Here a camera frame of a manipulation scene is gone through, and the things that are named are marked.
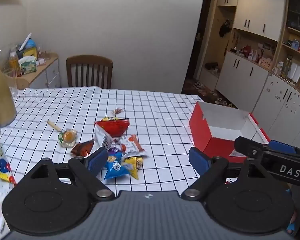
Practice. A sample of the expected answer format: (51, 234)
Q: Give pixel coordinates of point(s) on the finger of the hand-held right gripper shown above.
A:
(247, 147)
(281, 146)

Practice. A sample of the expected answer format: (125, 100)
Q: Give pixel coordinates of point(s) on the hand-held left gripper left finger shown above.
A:
(98, 158)

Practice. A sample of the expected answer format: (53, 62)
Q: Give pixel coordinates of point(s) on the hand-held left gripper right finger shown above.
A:
(198, 160)

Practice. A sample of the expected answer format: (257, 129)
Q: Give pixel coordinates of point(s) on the purple candy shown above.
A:
(114, 150)

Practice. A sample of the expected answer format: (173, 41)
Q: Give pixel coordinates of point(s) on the blue snack packet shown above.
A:
(115, 167)

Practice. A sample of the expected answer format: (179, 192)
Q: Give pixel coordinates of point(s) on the brown foil snack packet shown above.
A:
(82, 148)

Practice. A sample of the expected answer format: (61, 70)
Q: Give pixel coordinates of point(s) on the white silver snack packet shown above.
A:
(102, 140)

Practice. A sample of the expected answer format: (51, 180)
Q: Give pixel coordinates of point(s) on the red snack bag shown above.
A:
(115, 127)

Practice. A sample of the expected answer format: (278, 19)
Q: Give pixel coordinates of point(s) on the white orange snack packet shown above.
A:
(131, 145)

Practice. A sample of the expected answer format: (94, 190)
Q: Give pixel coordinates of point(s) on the yellow snack packet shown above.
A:
(133, 165)

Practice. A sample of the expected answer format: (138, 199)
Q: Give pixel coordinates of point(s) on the orange lollipop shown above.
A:
(68, 137)

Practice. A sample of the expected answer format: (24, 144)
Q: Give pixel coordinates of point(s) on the red cardboard box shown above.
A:
(215, 120)

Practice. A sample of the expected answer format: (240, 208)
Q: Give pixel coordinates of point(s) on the small brown candy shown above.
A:
(118, 111)

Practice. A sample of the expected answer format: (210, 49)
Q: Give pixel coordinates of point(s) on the beige sausage stick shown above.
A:
(53, 125)

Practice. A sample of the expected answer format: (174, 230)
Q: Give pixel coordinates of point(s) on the white lower cabinet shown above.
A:
(242, 80)

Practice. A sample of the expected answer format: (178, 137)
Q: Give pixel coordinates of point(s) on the row of shoes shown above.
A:
(207, 92)

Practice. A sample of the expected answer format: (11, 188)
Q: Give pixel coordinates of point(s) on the white checked tablecloth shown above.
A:
(152, 110)

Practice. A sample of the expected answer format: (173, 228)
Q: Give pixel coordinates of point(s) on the white container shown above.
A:
(296, 72)

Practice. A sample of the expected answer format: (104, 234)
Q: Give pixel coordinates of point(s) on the wooden white side cabinet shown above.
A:
(50, 75)

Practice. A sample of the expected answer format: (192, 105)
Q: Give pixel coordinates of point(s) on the brown wooden chair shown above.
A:
(90, 60)

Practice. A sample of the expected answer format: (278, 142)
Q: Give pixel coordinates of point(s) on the gold kettle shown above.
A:
(2, 100)

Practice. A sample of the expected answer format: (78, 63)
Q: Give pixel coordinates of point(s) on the green tissue box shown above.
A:
(27, 66)

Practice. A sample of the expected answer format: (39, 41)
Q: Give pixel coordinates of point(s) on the clear drinking glass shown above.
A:
(11, 80)

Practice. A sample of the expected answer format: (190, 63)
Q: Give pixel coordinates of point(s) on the black hanging bag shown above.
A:
(225, 28)

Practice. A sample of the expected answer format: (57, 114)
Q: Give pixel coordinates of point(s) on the yellow container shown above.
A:
(30, 52)

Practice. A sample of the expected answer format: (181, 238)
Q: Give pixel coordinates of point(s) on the orange drink bottle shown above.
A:
(14, 63)

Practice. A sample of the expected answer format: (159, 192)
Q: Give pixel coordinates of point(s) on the white upper cabinet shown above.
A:
(257, 10)

